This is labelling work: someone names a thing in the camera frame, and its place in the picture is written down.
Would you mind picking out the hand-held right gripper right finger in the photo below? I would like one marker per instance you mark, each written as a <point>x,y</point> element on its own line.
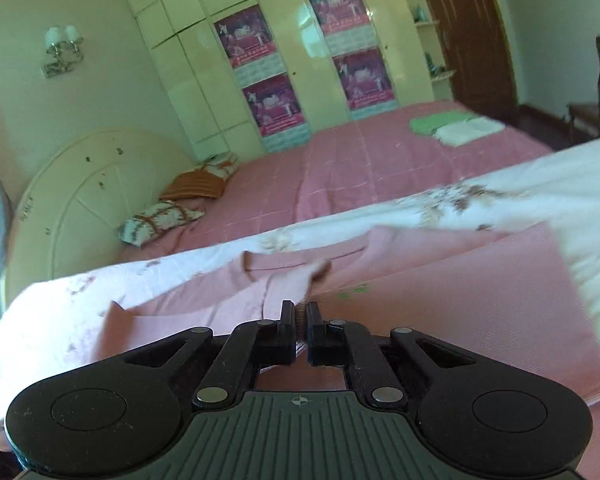
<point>313,332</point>

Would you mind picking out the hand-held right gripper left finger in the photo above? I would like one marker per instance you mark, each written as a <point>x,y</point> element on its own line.
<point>287,332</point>

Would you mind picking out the pink shirt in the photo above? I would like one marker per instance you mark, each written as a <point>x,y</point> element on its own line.
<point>430,305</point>

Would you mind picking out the pink checked bedspread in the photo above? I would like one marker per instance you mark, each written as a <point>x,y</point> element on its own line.
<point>355,170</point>

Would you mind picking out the large patterned pillow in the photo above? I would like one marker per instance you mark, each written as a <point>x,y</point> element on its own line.
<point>155,221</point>

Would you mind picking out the orange pillow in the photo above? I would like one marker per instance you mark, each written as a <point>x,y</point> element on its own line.
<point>192,186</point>

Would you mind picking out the small patterned pillow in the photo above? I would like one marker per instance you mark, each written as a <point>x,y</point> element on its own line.
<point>222,165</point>

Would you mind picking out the green folded cloth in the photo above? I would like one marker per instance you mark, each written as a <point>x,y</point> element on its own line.
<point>437,122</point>

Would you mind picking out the white folded cloth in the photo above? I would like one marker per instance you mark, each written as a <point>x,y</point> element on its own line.
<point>467,132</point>

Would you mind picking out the cream round headboard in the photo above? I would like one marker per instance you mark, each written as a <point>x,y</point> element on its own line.
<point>80,185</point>

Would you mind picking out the cream wardrobe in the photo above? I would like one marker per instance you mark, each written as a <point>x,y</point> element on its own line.
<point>195,70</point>

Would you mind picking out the white floral bedsheet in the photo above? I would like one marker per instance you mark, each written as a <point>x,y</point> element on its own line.
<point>555,185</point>

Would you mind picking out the small shelf ornament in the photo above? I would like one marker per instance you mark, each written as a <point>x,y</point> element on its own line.
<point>420,12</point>
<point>436,67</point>

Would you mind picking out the cream corner shelf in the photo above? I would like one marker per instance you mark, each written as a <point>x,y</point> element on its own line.
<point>432,35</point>

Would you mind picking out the brown wooden door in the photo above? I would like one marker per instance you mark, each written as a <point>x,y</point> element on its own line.
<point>475,35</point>

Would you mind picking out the wooden chair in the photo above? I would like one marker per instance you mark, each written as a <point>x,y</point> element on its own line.
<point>592,115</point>

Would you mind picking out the purple wall poster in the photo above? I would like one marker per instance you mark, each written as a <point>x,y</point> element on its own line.
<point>365,77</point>
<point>276,107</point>
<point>336,5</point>
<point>242,35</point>

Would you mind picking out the wall lamp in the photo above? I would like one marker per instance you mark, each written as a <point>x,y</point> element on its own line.
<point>62,45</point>

